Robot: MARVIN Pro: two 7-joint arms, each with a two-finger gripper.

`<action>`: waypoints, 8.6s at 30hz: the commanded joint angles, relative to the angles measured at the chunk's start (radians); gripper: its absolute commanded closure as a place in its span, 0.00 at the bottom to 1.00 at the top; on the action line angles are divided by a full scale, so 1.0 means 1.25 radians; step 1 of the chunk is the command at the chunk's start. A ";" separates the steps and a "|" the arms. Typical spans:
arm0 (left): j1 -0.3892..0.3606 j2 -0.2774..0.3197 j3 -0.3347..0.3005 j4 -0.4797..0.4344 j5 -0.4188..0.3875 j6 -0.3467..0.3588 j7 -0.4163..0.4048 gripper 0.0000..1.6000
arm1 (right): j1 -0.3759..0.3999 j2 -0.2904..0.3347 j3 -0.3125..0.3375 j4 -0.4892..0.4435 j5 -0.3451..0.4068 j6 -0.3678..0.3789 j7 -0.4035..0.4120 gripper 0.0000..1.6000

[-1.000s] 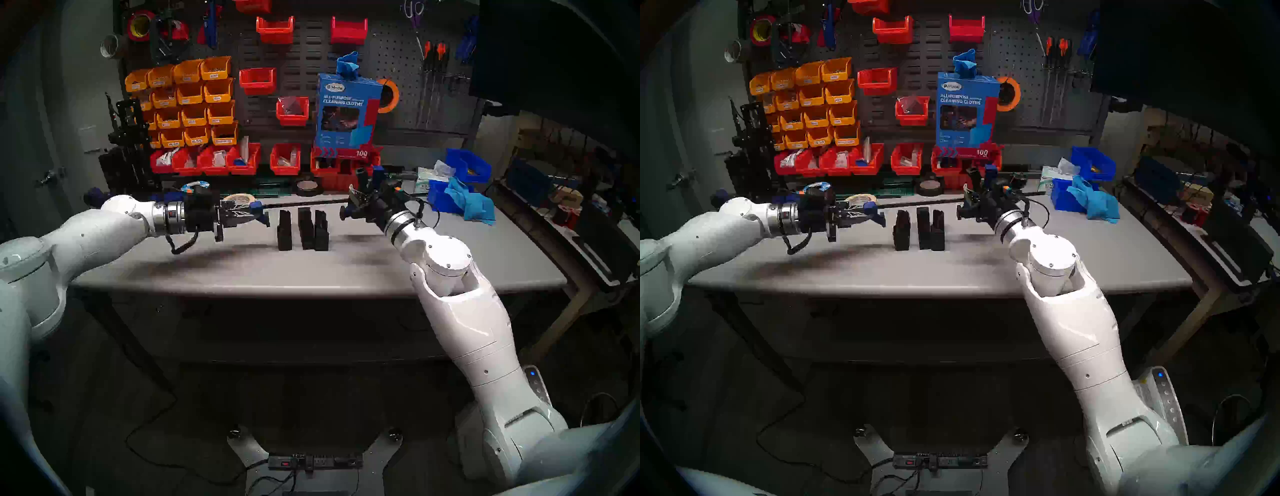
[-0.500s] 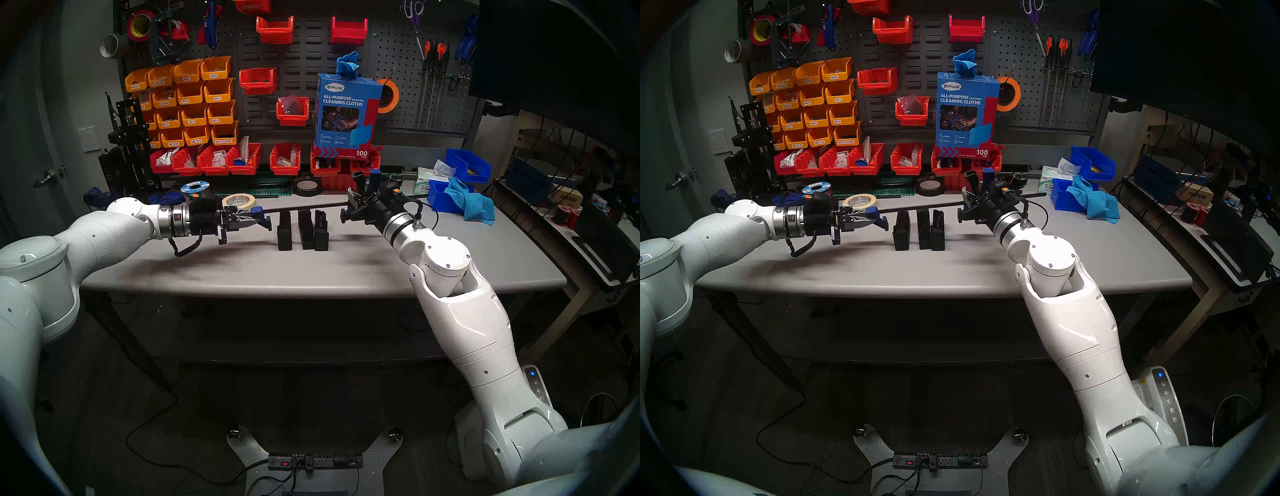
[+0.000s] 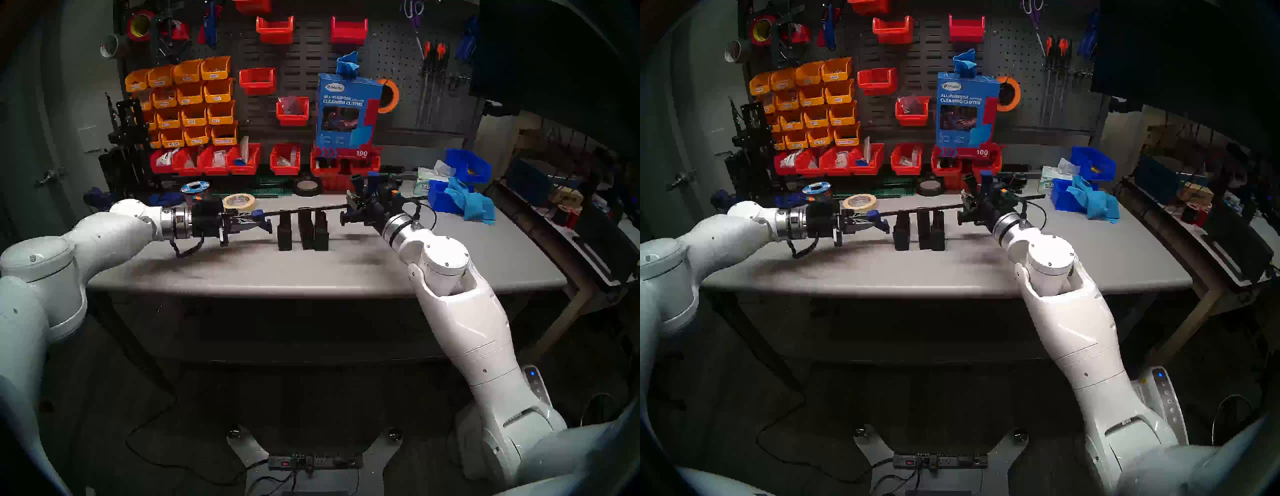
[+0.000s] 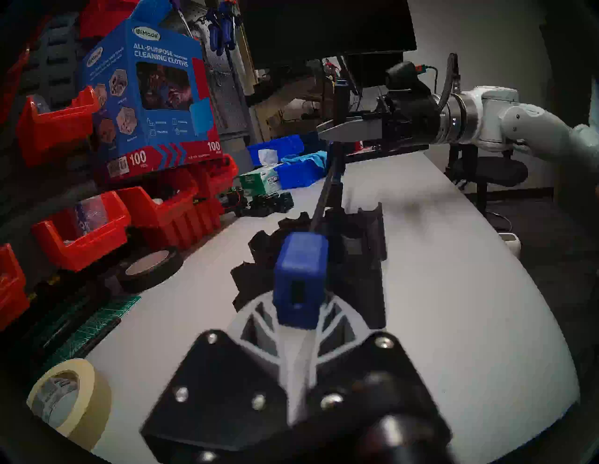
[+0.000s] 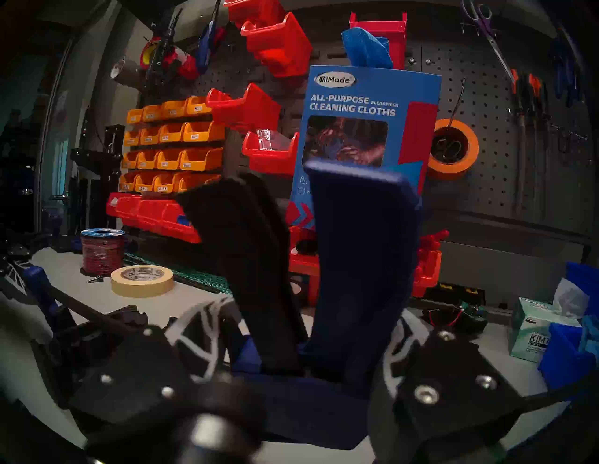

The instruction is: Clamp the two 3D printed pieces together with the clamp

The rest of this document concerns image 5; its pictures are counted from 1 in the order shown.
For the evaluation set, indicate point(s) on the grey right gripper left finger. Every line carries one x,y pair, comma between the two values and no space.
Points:
149,374

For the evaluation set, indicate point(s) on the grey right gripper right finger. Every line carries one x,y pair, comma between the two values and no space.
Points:
449,388

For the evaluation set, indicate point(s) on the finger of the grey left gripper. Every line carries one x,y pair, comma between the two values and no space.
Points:
16,278

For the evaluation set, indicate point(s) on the black 3D printed piece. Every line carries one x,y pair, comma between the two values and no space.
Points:
75,341

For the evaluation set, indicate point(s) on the blue black bar clamp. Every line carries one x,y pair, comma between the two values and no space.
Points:
365,257

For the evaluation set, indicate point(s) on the small black screw bit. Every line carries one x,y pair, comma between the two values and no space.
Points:
98,279

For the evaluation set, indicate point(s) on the beige masking tape roll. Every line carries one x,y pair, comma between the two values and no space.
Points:
140,287

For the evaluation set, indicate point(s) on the green white Kimwipes box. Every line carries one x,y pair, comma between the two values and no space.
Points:
529,337

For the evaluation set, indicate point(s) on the green cutting mat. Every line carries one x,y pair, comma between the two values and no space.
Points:
196,280

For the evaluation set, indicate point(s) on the blue plastic storage bin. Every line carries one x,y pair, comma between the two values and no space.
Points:
561,360
585,280

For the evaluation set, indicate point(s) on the red storage bin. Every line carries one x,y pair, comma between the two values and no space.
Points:
114,206
281,47
398,32
131,209
299,266
248,107
252,11
266,161
152,215
428,271
180,227

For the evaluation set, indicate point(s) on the orange storage bin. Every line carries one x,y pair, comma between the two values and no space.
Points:
127,183
132,138
147,160
129,161
171,134
145,184
201,160
166,184
152,113
169,160
149,135
202,132
194,180
199,106
135,117
174,110

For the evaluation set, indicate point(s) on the black metal press stand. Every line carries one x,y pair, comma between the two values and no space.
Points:
112,154

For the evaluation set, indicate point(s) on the orange tape roll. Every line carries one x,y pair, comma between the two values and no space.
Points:
451,172

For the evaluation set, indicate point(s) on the red yellow tape roll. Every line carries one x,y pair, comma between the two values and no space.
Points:
149,54

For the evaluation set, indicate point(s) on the red plastic tool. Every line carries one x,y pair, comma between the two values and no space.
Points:
187,65

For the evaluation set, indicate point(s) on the orange black screwdriver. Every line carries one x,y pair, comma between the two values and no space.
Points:
515,93
535,98

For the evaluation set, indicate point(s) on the blue cleaning cloths box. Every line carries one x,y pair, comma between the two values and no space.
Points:
365,93

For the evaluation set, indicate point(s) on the blue cloth in box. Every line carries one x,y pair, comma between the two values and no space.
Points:
367,49

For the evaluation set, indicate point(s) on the grey duct tape roll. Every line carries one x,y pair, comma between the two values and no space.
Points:
124,72

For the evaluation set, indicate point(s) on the grey pegboard wall panel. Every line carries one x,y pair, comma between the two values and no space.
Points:
496,93

